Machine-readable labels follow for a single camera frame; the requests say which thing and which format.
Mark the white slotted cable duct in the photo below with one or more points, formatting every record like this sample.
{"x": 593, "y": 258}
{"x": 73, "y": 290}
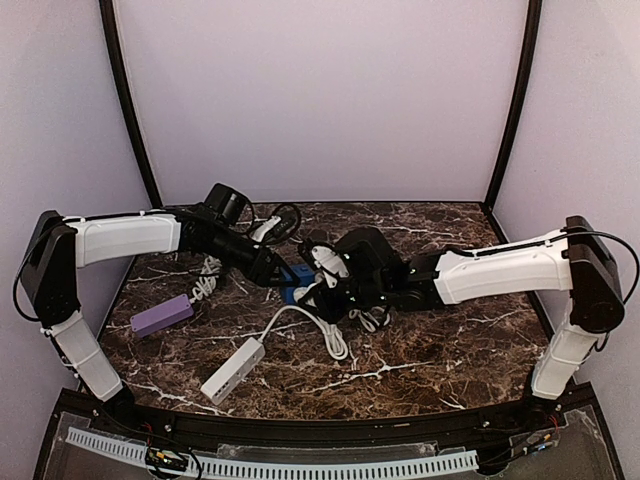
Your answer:
{"x": 236, "y": 462}

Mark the right black frame post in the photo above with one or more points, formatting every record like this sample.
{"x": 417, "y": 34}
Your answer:
{"x": 523, "y": 72}

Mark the dark blue cube socket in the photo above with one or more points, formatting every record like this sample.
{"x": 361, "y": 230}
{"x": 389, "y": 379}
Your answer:
{"x": 305, "y": 277}

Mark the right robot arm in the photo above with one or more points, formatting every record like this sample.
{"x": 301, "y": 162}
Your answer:
{"x": 572, "y": 259}

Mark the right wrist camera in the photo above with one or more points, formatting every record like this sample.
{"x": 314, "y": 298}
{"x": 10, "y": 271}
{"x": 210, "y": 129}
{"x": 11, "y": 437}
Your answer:
{"x": 368, "y": 255}

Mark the black front rail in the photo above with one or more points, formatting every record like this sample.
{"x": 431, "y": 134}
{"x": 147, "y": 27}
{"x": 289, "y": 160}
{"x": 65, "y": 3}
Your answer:
{"x": 471, "y": 427}

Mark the left circuit board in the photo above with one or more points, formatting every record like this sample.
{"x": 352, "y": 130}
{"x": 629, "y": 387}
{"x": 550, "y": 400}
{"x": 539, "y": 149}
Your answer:
{"x": 165, "y": 459}

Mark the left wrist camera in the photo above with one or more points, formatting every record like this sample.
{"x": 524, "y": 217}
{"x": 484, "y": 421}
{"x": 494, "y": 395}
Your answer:
{"x": 227, "y": 203}

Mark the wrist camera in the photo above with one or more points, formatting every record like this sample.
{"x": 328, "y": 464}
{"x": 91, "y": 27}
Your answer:
{"x": 368, "y": 255}
{"x": 227, "y": 203}

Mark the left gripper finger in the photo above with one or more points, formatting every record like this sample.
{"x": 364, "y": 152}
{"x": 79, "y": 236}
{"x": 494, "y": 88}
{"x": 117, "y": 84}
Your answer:
{"x": 279, "y": 283}
{"x": 279, "y": 271}

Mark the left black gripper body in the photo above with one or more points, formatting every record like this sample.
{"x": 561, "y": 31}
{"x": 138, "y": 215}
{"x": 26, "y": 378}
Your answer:
{"x": 260, "y": 263}

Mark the black frame post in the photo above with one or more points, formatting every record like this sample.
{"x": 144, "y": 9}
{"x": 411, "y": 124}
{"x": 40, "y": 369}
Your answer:
{"x": 126, "y": 101}
{"x": 523, "y": 72}

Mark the white power strip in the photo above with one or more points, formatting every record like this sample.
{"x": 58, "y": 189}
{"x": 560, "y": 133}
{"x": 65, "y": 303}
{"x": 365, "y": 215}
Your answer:
{"x": 233, "y": 371}

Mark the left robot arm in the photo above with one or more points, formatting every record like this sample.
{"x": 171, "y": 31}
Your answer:
{"x": 59, "y": 246}

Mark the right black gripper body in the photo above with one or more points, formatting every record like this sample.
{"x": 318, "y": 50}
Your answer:
{"x": 335, "y": 293}

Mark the left black frame post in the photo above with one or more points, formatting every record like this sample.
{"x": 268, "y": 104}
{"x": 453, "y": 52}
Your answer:
{"x": 126, "y": 101}

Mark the purple power strip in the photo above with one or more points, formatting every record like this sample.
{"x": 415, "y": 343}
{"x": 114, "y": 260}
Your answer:
{"x": 161, "y": 316}

